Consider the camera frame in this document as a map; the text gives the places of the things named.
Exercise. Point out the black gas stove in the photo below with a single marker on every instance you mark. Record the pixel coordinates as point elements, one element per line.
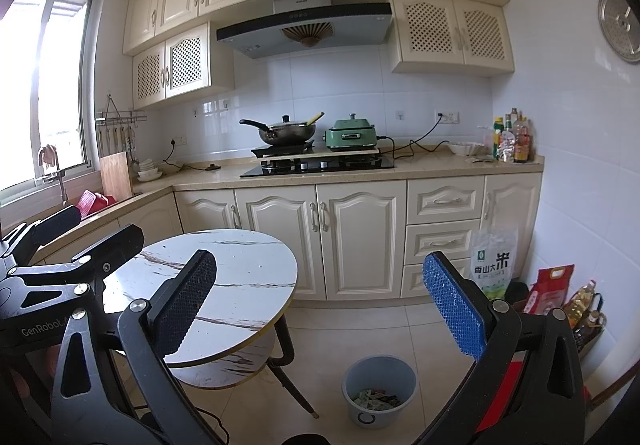
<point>320,167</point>

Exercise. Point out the green electric cooker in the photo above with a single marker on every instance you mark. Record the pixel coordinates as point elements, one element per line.
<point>350,135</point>

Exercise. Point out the black bag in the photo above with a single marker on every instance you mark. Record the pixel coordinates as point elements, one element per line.
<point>515,290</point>

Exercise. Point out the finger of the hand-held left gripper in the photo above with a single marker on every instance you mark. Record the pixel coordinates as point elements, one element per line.
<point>117,245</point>
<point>50,225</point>

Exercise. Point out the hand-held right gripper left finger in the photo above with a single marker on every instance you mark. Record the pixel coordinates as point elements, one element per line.
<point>187,305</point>

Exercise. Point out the wall utensil rack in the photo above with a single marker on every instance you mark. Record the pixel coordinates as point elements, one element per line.
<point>120,122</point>

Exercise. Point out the black wok with lid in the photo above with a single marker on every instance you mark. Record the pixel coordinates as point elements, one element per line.
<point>285,130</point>

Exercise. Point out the red and black snack wrapper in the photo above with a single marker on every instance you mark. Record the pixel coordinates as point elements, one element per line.
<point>386,398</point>

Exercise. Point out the range hood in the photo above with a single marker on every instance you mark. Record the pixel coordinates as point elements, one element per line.
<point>300,30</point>

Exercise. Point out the round marble side table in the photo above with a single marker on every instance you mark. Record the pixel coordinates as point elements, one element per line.
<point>240,265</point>

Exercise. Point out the person's left hand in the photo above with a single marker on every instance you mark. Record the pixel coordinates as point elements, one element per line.
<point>47,362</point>

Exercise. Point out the white bowl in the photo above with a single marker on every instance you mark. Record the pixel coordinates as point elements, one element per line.
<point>465,148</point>

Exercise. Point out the wooden cutting board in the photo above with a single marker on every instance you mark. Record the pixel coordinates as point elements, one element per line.
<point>116,175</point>

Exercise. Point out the white wall socket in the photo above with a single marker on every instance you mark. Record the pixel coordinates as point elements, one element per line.
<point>446,116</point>
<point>178,141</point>

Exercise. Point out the black induction cooker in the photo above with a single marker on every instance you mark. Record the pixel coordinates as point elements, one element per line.
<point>282,148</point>

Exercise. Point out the green packet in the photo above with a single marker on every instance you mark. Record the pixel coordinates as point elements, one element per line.
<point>362,400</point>

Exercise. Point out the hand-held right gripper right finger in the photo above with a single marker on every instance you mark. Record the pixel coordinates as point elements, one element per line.
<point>452,305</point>

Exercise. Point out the steel pot lid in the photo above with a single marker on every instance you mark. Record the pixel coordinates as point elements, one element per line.
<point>619,25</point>

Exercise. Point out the stack of white bowls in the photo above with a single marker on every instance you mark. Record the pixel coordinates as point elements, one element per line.
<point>149,170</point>

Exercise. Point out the grey plastic waste bin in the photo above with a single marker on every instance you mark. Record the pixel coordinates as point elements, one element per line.
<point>380,370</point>

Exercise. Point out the red chair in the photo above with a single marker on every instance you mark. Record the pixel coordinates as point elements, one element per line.
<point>507,385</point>

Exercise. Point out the cream lower kitchen cabinets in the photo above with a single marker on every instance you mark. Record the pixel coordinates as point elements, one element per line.
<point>360,235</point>

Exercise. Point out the red dish rack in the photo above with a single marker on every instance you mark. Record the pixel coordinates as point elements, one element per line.
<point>95,202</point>

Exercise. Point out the red rice bag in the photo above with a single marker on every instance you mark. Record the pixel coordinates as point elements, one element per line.
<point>550,290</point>

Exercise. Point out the dark sauce bottle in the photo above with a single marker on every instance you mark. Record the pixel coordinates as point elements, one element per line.
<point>592,330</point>

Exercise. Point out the steel faucet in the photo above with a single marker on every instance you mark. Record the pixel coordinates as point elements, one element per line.
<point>52,170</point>

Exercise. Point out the window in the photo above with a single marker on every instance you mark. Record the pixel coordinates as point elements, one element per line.
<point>45,90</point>

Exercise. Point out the cluster of condiment bottles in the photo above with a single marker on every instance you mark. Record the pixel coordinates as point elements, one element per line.
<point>512,140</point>

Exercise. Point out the light wooden board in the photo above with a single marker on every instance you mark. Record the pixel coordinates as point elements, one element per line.
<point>350,153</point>

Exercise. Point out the white and green rice bag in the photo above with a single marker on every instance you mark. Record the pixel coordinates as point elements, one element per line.
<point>492,265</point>

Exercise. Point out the yellow cooking oil bottle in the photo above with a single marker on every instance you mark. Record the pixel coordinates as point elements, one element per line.
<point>582,302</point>

